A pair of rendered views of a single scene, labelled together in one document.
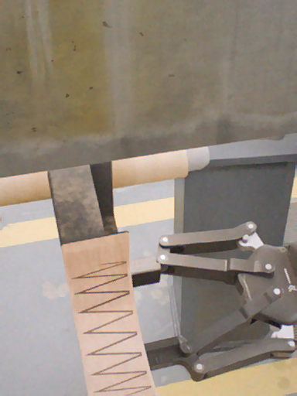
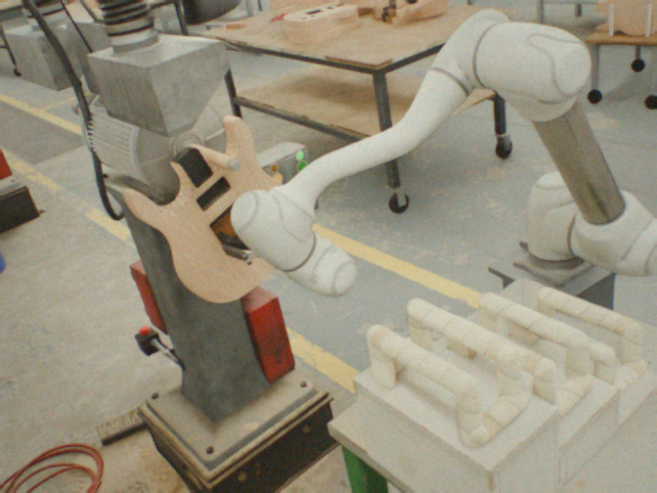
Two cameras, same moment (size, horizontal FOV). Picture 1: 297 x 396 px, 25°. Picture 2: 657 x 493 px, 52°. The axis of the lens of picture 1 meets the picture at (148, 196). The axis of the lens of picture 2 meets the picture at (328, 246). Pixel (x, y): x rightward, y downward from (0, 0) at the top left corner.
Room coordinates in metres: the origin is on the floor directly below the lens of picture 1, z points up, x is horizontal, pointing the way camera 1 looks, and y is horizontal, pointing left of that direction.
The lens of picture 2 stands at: (0.01, -1.40, 1.80)
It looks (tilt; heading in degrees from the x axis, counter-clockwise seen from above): 30 degrees down; 67
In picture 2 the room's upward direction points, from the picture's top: 12 degrees counter-clockwise
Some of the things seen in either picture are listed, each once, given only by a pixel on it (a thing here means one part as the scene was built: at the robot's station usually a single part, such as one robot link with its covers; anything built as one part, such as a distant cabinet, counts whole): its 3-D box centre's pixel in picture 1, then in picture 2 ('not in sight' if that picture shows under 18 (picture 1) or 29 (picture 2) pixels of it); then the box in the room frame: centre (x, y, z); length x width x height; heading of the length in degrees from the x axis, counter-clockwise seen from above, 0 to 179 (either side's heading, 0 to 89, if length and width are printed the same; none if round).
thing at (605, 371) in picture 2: not in sight; (603, 377); (0.70, -0.81, 0.99); 0.03 x 0.03 x 0.09
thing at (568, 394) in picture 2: not in sight; (567, 395); (0.58, -0.85, 1.04); 0.11 x 0.03 x 0.03; 12
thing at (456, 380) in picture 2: not in sight; (418, 359); (0.37, -0.79, 1.20); 0.20 x 0.03 x 0.03; 101
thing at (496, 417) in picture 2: not in sight; (498, 416); (0.42, -0.88, 1.12); 0.11 x 0.03 x 0.03; 12
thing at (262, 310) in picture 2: not in sight; (252, 321); (0.46, 0.47, 0.49); 0.25 x 0.12 x 0.37; 102
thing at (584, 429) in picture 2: not in sight; (517, 398); (0.56, -0.75, 0.98); 0.27 x 0.16 x 0.09; 102
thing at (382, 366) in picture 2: not in sight; (381, 360); (0.35, -0.71, 1.15); 0.03 x 0.03 x 0.09
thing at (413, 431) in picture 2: not in sight; (453, 434); (0.41, -0.78, 1.02); 0.27 x 0.15 x 0.17; 102
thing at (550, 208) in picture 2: not in sight; (559, 213); (1.20, -0.21, 0.87); 0.18 x 0.16 x 0.22; 94
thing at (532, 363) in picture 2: not in sight; (497, 345); (0.52, -0.76, 1.12); 0.20 x 0.03 x 0.03; 101
